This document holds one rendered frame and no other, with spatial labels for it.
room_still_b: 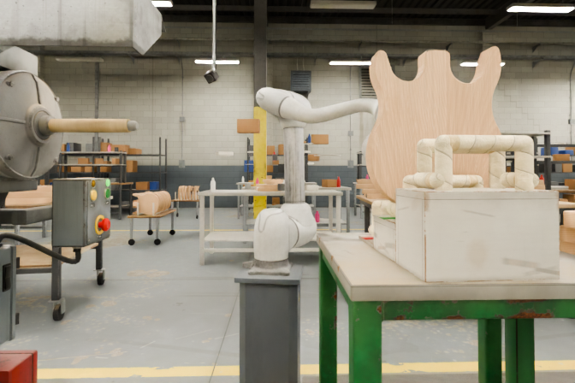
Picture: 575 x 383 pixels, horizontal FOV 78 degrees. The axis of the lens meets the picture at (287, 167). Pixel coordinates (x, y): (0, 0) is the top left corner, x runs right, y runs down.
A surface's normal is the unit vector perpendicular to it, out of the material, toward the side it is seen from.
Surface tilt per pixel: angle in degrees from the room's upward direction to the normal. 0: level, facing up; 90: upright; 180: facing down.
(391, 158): 90
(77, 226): 90
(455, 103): 90
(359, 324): 90
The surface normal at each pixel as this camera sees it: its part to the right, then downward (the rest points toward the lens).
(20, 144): 0.99, 0.09
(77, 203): 0.03, -0.02
